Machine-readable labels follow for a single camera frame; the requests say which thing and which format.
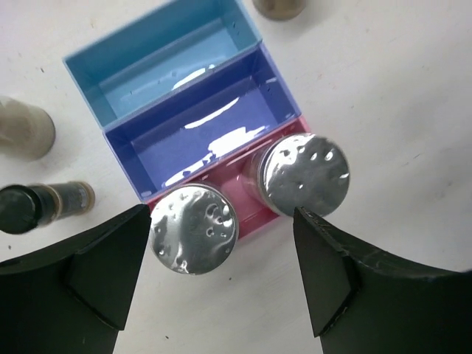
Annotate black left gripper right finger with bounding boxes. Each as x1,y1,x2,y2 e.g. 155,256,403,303
293,208,471,353

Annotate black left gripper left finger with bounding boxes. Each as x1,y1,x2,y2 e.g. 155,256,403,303
1,204,150,353

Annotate silver-lid shaker bottle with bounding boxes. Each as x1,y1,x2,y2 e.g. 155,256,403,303
149,182,240,275
243,133,350,217

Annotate black-cap spice jar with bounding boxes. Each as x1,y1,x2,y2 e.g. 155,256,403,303
1,96,56,161
252,0,307,21

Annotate small black-lid pepper bottle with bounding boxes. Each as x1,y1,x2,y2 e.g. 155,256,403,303
1,181,95,235

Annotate dark blue organizer box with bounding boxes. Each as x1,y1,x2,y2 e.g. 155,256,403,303
104,44,301,202

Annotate pink organizer box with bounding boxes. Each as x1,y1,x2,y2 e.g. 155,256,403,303
146,116,310,243

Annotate light blue organizer box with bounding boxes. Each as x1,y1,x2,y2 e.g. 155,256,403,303
64,1,261,128

